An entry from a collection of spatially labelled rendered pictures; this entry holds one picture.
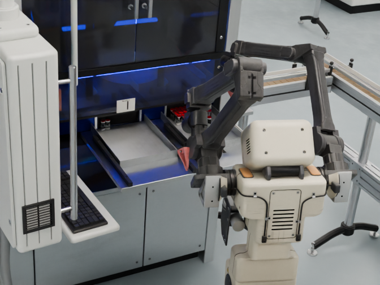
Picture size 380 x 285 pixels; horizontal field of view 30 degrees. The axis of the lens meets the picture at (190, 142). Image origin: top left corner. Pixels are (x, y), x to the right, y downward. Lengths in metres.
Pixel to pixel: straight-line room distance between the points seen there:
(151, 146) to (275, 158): 0.95
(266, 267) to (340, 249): 1.66
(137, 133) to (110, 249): 0.64
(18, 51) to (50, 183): 0.49
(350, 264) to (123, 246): 1.27
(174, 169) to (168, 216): 0.64
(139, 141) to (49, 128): 0.81
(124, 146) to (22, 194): 0.74
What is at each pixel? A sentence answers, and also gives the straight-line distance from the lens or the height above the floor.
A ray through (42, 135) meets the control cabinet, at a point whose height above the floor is 1.26.
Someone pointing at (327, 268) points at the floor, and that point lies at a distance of 3.94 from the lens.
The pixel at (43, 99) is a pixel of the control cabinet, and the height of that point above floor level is 1.39.
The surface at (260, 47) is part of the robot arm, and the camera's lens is 2.84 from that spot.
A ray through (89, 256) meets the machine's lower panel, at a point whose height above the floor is 0.24.
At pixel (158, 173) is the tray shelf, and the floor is 0.88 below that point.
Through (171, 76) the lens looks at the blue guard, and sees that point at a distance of 3.11.
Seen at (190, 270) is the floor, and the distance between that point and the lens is 3.77.
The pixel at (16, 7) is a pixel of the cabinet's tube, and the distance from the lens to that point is 2.40.
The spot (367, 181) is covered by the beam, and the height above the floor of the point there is 0.50.
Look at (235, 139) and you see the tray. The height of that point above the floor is 0.91.
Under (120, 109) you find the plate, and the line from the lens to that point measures 3.07.
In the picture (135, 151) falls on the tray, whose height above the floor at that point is 0.88.
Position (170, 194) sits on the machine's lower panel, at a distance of 3.44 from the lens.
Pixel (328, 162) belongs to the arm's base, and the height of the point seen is 1.22.
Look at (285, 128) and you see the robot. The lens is 2.24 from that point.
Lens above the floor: 2.41
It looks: 30 degrees down
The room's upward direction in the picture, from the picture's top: 5 degrees clockwise
